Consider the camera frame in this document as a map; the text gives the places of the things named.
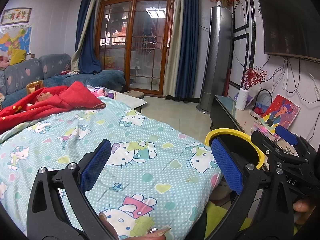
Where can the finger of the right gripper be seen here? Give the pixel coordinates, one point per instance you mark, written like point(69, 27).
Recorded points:
point(286, 135)

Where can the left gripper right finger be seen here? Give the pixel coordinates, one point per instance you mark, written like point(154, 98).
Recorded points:
point(261, 209)

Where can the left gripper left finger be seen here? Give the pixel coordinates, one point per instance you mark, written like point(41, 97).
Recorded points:
point(46, 216)

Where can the yellow rim trash bin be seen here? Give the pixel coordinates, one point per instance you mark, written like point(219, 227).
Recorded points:
point(239, 143)

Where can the person right hand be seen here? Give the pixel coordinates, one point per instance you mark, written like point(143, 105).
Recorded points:
point(305, 208)

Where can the person left hand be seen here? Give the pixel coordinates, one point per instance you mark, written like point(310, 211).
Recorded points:
point(157, 235)

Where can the colourful girl painting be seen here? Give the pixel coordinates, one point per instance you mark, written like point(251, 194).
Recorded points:
point(281, 112)

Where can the tv cabinet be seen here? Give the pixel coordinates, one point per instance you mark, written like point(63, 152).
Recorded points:
point(224, 114)

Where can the white vase red berries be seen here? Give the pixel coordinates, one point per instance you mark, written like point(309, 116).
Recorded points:
point(253, 80)

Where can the grey tower air conditioner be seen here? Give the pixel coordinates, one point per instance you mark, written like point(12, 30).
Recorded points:
point(218, 54)

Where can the hello kitty teal blanket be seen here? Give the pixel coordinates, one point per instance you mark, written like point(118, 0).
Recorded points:
point(156, 176)

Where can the blue curtain right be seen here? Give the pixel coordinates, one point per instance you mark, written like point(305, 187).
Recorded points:
point(189, 50)

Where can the blue curtain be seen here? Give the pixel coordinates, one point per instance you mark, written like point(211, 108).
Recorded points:
point(84, 59)
point(189, 50)

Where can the red blanket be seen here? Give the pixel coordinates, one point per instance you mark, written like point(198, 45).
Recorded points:
point(47, 101)

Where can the purple cloth pile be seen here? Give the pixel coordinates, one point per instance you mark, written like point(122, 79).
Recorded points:
point(101, 91)

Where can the white coffee table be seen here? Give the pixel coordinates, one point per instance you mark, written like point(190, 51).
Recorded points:
point(134, 103)

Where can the blue grey sofa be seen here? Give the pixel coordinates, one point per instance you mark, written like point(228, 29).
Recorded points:
point(49, 68)

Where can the blue curtain left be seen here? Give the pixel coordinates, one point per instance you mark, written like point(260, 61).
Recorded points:
point(84, 59)

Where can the yellow pillow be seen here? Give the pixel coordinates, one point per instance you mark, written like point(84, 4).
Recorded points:
point(17, 56)

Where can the china map poster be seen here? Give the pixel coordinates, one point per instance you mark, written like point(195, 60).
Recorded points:
point(17, 37)

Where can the wooden glass sliding door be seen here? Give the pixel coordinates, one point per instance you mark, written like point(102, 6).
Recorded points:
point(133, 36)

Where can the framed calligraphy picture right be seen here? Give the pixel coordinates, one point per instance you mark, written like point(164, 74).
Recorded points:
point(15, 16)

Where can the wall mounted television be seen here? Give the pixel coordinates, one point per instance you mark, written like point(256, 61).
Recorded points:
point(291, 28)

